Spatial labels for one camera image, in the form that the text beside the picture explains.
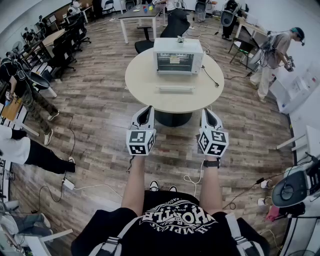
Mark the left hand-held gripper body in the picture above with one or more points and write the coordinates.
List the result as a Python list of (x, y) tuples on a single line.
[(136, 141)]

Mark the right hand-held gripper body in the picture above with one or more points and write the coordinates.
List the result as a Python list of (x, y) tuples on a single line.
[(215, 142)]

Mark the person's right forearm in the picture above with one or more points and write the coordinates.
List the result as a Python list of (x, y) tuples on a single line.
[(211, 185)]

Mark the person's left forearm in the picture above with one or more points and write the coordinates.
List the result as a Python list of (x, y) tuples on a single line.
[(133, 182)]

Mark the white toaster oven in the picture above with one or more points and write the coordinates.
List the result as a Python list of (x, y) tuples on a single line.
[(175, 47)]

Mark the black wristwatch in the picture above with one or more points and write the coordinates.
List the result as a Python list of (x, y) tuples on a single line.
[(211, 163)]

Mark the round beige table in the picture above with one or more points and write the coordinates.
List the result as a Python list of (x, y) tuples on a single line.
[(142, 82)]

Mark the person's left black white sneaker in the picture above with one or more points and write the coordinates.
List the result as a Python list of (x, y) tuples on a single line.
[(153, 186)]

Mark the person's black white sneaker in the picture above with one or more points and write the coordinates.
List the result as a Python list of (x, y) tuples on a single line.
[(153, 186), (173, 188)]

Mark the person's right black white sneaker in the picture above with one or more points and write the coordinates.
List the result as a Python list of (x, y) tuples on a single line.
[(173, 188)]

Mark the white floor power adapter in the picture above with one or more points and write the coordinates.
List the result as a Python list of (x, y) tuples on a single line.
[(68, 184)]

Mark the black folding chair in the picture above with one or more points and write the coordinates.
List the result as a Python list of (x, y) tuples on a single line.
[(243, 46)]

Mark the small potted green plant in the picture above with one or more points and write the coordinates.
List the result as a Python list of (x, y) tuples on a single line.
[(180, 39)]

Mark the white low cabinet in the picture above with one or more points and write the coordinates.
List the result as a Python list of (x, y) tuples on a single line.
[(297, 87)]

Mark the black office chair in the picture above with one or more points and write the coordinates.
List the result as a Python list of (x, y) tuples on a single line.
[(175, 25)]

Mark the row of black office chairs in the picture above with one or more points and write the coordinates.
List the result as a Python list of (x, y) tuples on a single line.
[(62, 50)]

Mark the black printed t-shirt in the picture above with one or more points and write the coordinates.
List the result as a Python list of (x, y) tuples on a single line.
[(175, 237)]

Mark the dark top white desk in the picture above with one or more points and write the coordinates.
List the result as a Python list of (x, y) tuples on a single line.
[(140, 13)]

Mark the grey office chair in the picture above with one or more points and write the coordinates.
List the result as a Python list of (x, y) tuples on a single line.
[(200, 7)]

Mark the long wooden desk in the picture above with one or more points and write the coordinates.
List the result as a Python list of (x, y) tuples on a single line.
[(50, 37)]

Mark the white frame desk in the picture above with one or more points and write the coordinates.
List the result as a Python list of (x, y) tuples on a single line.
[(250, 23)]

